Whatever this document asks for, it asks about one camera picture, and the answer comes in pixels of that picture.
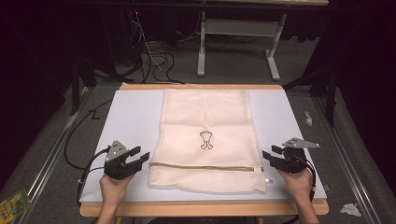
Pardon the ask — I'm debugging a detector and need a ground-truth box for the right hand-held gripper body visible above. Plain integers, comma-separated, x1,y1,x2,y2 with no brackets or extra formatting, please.
279,137,320,175

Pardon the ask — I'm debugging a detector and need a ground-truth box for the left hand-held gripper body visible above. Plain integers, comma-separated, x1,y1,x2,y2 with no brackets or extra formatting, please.
103,140,138,180

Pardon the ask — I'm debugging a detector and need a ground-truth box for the cream mesh laundry bag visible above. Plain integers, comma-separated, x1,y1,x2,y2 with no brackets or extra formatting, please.
148,88,274,195

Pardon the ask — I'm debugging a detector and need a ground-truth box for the person's right hand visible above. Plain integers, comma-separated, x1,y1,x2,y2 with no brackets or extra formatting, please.
276,168,314,203

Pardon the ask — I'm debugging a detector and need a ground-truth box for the person's left hand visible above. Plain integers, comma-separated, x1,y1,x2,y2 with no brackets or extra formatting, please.
100,174,135,207

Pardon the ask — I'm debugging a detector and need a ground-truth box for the white foam board mat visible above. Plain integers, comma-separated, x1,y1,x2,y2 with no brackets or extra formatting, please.
78,89,327,203

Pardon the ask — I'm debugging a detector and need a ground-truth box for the crumpled white tissue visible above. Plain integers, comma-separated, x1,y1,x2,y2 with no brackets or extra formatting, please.
339,203,363,218

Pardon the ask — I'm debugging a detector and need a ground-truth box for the black metal stand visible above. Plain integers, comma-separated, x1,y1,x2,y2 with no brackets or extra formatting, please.
282,62,338,129
69,55,98,117

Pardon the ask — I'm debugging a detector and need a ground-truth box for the green printed packet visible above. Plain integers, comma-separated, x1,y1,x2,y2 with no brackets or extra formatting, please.
0,188,34,224

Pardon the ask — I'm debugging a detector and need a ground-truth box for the right hand-held gripper cable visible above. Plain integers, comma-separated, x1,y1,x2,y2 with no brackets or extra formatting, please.
289,153,318,224

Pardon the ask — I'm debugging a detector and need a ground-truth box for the hand-held gripper cable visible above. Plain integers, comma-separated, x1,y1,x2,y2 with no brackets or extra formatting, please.
289,153,318,224
77,146,110,207

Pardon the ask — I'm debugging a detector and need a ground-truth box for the left hand-held gripper cable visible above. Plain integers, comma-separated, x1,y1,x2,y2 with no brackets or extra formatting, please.
77,146,110,207

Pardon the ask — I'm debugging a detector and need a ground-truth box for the metal floor rail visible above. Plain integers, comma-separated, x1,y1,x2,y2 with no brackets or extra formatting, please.
312,95,375,224
14,87,90,224

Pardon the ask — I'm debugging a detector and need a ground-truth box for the black floor cable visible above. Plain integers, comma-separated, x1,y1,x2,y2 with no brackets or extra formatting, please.
64,98,114,171

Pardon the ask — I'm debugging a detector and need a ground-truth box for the tangle of floor cables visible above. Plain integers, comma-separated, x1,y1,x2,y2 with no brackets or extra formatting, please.
122,8,185,85

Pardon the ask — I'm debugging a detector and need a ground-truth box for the white metal desk frame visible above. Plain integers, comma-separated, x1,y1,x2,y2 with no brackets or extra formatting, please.
196,10,288,82

